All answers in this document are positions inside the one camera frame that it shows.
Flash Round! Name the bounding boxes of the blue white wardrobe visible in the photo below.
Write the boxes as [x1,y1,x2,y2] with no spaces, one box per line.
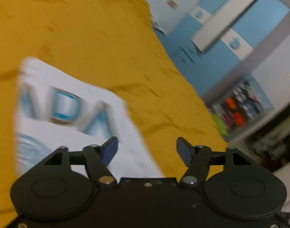
[159,0,290,100]

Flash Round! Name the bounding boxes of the white printed sweatshirt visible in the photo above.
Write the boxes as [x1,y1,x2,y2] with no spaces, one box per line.
[13,57,168,178]

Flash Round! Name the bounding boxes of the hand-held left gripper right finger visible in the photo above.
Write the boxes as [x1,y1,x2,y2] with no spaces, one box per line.
[176,137,255,188]

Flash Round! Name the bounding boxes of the green basket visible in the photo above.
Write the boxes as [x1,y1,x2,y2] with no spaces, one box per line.
[210,113,230,138]

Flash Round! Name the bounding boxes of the colourful clutter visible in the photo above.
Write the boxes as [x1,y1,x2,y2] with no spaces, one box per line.
[212,78,271,136]

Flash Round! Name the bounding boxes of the yellow quilted blanket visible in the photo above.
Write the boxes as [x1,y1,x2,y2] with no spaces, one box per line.
[0,0,228,226]

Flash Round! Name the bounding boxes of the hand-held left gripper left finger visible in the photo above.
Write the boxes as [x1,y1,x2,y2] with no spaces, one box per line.
[40,136,118,189]

